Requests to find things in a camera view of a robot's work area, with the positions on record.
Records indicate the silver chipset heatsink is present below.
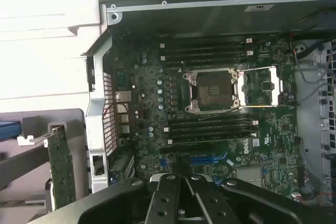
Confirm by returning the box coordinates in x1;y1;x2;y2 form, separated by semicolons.
236;166;266;186

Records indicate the grey parts rack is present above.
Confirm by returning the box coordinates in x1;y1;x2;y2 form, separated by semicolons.
0;108;87;216

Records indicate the green motherboard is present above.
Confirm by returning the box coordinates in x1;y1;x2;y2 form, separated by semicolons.
110;31;300;196

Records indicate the black RAM slot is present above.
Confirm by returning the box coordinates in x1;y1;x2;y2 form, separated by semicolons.
160;50;253;57
166;118;258;125
167;136;259;146
160;38;253;45
159;43;253;51
164;124;257;132
160;56;253;65
166;130;258;138

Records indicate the silver perforated drive cage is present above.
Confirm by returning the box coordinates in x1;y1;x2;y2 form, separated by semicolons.
293;39;336;183

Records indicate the black expansion slot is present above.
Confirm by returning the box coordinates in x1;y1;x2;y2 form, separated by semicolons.
160;147;212;154

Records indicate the thin metal locking lever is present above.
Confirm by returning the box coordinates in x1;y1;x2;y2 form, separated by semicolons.
237;65;276;74
230;104;296;111

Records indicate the hard disk in blue caddy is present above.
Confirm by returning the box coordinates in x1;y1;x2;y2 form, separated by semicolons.
0;120;22;137

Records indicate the CPU socket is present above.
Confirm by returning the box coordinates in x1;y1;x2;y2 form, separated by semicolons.
183;67;242;114

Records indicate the metal socket cover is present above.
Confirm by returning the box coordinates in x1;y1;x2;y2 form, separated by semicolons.
236;66;286;107

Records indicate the open black PC case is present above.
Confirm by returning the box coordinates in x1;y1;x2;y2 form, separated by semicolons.
80;0;336;198

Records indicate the small white case sticker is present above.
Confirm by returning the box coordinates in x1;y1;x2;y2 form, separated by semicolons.
244;4;274;13

